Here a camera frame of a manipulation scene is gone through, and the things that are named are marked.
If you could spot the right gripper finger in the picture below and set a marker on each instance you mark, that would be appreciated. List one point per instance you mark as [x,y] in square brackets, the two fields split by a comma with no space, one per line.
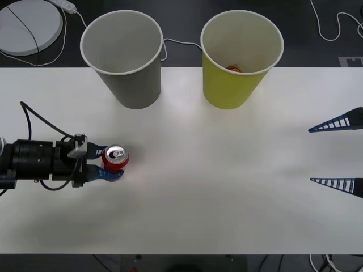
[351,119]
[348,184]

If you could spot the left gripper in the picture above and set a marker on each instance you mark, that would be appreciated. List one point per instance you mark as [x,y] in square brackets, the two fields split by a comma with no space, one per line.
[61,168]

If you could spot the red drink can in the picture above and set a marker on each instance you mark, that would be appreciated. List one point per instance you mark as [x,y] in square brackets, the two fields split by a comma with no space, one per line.
[115,158]

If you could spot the grey waste bin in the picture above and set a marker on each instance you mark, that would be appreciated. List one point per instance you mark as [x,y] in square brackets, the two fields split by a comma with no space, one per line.
[133,82]

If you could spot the orange drink can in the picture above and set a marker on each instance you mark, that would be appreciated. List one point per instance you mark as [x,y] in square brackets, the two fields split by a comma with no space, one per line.
[234,68]

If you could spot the yellow-green waste bin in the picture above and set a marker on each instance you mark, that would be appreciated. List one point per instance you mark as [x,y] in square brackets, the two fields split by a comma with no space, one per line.
[227,88]

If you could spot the white round disc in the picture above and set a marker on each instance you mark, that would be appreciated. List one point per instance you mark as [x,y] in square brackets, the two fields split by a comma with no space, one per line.
[17,31]

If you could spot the white power strip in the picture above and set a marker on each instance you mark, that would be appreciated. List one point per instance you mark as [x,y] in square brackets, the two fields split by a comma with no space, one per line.
[63,4]

